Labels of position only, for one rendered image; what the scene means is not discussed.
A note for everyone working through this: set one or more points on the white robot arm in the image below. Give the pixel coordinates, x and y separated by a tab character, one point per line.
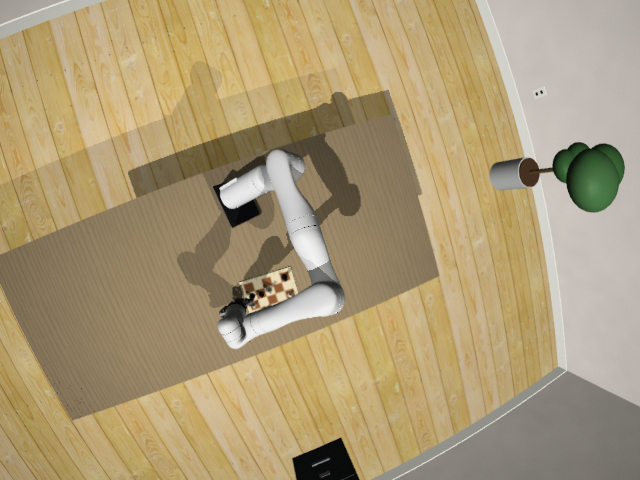
325	296

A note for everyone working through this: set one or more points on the brown and cream chessboard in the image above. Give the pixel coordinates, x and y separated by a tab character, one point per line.
280	289

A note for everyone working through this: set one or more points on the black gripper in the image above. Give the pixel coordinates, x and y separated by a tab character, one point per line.
242	302

